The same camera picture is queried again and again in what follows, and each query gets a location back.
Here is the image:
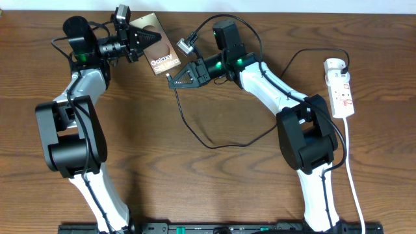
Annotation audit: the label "black charging cable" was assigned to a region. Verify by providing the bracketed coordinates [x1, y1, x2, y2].
[165, 47, 350, 150]

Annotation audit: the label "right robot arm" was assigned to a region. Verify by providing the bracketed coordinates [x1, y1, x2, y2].
[167, 15, 344, 232]

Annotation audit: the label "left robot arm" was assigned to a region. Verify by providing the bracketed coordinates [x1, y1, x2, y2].
[35, 16, 161, 233]

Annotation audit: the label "white power strip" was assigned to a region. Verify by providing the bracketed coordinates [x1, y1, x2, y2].
[324, 58, 355, 119]

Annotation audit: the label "black left camera cable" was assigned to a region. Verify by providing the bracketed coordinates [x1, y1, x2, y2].
[51, 19, 113, 234]

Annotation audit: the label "black camera cable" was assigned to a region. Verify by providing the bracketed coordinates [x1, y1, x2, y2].
[187, 13, 348, 233]
[51, 19, 113, 234]

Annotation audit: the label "black right camera cable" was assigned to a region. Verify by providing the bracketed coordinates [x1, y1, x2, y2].
[187, 13, 348, 233]

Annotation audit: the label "white power strip cord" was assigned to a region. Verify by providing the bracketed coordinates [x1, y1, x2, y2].
[342, 117, 367, 234]

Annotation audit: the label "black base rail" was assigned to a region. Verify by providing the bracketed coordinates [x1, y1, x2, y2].
[57, 222, 384, 234]

